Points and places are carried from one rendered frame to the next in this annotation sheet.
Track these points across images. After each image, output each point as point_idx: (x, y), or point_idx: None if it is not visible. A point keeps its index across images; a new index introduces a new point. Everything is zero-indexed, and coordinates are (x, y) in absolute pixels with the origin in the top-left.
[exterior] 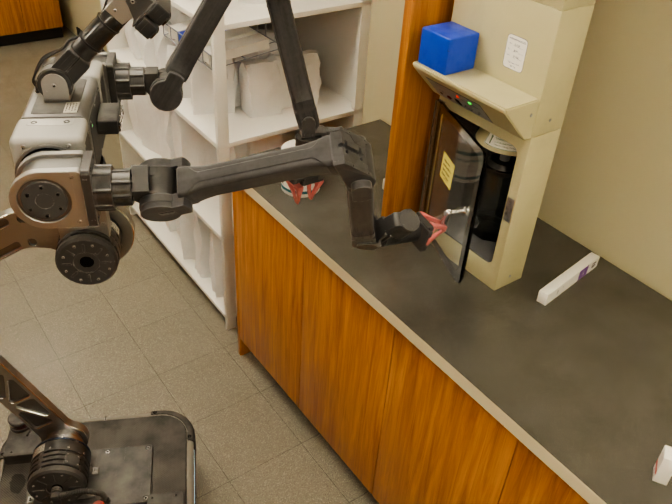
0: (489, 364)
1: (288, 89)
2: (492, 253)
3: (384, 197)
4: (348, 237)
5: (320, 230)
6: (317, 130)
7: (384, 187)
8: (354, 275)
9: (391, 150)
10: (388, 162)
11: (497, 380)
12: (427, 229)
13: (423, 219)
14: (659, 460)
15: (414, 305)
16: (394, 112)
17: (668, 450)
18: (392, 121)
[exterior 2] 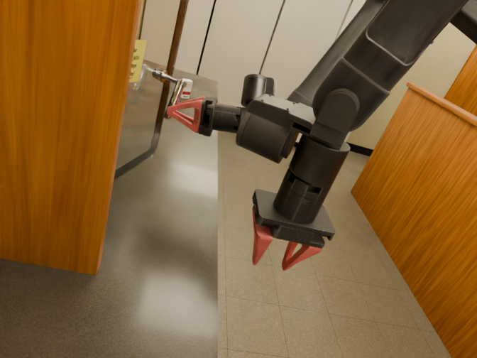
0: (193, 143)
1: (431, 42)
2: None
3: (106, 215)
4: (157, 294)
5: (183, 339)
6: (312, 112)
7: (107, 199)
8: (213, 242)
9: (121, 116)
10: (116, 146)
11: (200, 139)
12: (216, 98)
13: (209, 99)
14: (187, 88)
15: (191, 188)
16: (134, 26)
17: (187, 80)
18: (130, 52)
